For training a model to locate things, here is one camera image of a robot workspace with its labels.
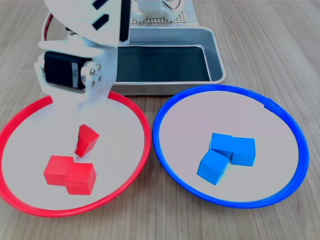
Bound small blue cube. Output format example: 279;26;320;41
196;149;230;186
209;132;234;160
230;136;257;167

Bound pale perforated plate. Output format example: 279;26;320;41
130;9;189;25

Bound red and black cable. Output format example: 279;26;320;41
40;13;55;42

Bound black mat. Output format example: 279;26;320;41
115;45;212;83

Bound red-rimmed round white plate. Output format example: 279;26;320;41
0;90;152;218

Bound steel tray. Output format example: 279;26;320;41
109;25;227;96

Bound blue-rimmed round white plate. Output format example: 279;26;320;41
152;84;310;210

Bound small red cube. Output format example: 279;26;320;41
74;123;101;158
63;162;97;196
43;155;75;186

